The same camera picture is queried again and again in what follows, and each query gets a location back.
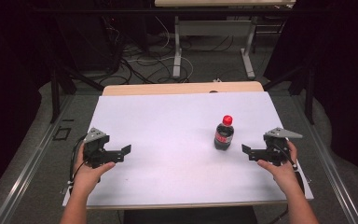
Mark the person's left hand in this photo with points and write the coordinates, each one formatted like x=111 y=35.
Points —
x=87 y=177

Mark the person's right hand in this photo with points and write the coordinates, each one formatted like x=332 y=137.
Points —
x=284 y=175

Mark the black horizontal bar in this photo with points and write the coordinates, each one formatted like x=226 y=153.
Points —
x=136 y=11

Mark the dark soda bottle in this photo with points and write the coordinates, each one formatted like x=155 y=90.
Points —
x=223 y=138

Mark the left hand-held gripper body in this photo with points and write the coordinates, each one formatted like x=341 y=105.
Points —
x=94 y=149

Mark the black metal stand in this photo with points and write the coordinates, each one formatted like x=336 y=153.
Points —
x=307 y=90
x=56 y=93

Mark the white-legged desk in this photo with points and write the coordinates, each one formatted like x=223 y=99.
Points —
x=214 y=28

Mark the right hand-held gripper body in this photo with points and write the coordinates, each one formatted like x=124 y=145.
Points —
x=278 y=151

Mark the dark curtain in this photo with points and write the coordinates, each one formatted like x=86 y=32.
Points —
x=6 y=77
x=348 y=77

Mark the metal floor rail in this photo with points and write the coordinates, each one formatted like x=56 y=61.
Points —
x=28 y=168
x=329 y=168

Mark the red bottle cap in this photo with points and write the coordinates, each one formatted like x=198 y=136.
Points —
x=227 y=120

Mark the dark computer case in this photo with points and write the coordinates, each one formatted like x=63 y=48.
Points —
x=87 y=43

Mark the white table mat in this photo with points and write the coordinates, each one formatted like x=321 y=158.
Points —
x=167 y=130

